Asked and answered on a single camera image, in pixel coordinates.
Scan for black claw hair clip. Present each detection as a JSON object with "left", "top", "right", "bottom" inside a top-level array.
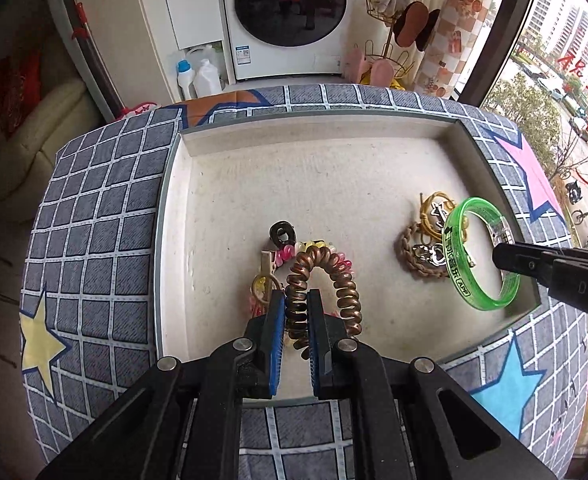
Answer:
[{"left": 268, "top": 220, "right": 295, "bottom": 251}]

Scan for gold wire shoe rack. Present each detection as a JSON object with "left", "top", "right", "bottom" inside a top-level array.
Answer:
[{"left": 344, "top": 0, "right": 442, "bottom": 91}]

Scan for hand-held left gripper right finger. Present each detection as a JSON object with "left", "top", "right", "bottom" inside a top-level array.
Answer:
[{"left": 306, "top": 288, "right": 557, "bottom": 480}]

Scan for silver spiked hair clip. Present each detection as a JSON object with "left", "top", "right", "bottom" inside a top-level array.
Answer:
[{"left": 411, "top": 242, "right": 447, "bottom": 267}]

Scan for green translucent bangle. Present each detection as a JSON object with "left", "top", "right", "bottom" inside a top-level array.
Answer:
[{"left": 442, "top": 196, "right": 522, "bottom": 312}]

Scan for mustard hair tie with charm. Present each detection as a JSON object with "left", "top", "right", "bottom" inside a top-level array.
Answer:
[{"left": 418, "top": 191, "right": 469, "bottom": 241}]

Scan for white bottle with blue cap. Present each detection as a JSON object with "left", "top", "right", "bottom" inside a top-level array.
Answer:
[{"left": 176, "top": 60, "right": 197, "bottom": 101}]

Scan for beige braided hair tie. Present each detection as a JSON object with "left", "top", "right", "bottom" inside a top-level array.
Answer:
[{"left": 401, "top": 220, "right": 454, "bottom": 281}]

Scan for brown spiral hair tie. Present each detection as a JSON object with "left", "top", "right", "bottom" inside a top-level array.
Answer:
[{"left": 284, "top": 247, "right": 363, "bottom": 359}]

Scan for shallow beige tray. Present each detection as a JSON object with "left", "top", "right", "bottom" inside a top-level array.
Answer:
[{"left": 155, "top": 105, "right": 543, "bottom": 406}]

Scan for white washing machine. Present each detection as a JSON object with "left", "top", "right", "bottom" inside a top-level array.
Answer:
[{"left": 219, "top": 0, "right": 362, "bottom": 82}]

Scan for red cloth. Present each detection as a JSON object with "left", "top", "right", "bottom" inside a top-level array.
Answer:
[{"left": 0, "top": 50, "right": 42, "bottom": 161}]

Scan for pink slippers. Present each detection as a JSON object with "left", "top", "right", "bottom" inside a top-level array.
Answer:
[{"left": 344, "top": 45, "right": 397, "bottom": 88}]

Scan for small beige hair clip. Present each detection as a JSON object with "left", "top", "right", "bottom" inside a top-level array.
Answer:
[{"left": 260, "top": 252, "right": 279, "bottom": 282}]

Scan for white plastic jug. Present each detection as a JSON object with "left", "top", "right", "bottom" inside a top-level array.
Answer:
[{"left": 194, "top": 58, "right": 223, "bottom": 98}]

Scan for cream sofa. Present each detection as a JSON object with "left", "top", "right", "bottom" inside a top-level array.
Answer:
[{"left": 0, "top": 80, "right": 100, "bottom": 221}]

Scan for grey checked star tablecloth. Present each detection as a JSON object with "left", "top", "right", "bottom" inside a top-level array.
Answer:
[{"left": 20, "top": 84, "right": 588, "bottom": 480}]

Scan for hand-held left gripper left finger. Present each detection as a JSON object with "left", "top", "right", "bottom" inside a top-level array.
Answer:
[{"left": 36, "top": 288, "right": 287, "bottom": 480}]

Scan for white cabinet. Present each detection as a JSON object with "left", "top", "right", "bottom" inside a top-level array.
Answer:
[{"left": 129, "top": 0, "right": 235, "bottom": 103}]

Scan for brown slippers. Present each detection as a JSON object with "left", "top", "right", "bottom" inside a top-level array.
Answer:
[{"left": 394, "top": 1, "right": 441, "bottom": 52}]

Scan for pink checkered curtain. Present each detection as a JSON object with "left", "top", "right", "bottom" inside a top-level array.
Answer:
[{"left": 414, "top": 0, "right": 494, "bottom": 101}]

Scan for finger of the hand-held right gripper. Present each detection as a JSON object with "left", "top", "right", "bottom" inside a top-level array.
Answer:
[{"left": 492, "top": 241, "right": 562, "bottom": 286}]

